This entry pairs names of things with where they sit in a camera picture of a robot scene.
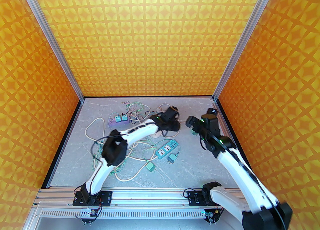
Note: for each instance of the small circuit board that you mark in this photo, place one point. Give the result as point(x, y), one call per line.
point(210, 215)
point(91, 213)

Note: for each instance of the aluminium frame post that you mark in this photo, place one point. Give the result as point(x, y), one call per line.
point(246, 36)
point(50, 38)

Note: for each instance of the white power strip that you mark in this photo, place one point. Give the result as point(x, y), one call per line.
point(156, 135)

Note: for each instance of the blue power strip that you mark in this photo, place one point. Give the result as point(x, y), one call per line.
point(165, 151)

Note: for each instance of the teal charger adapter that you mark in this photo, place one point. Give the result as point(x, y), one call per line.
point(117, 118)
point(150, 166)
point(194, 132)
point(124, 117)

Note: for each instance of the small dark teal charger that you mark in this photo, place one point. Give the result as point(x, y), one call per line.
point(171, 158)

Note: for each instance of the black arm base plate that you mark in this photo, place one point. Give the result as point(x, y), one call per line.
point(193, 197)
point(105, 197)

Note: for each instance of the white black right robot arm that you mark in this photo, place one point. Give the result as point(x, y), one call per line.
point(237, 168)

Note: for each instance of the purple power strip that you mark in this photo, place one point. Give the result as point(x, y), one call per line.
point(113, 123)

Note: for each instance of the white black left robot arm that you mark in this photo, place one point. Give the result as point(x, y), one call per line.
point(100, 176)

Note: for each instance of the aluminium front rail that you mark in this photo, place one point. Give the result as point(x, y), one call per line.
point(150, 196)

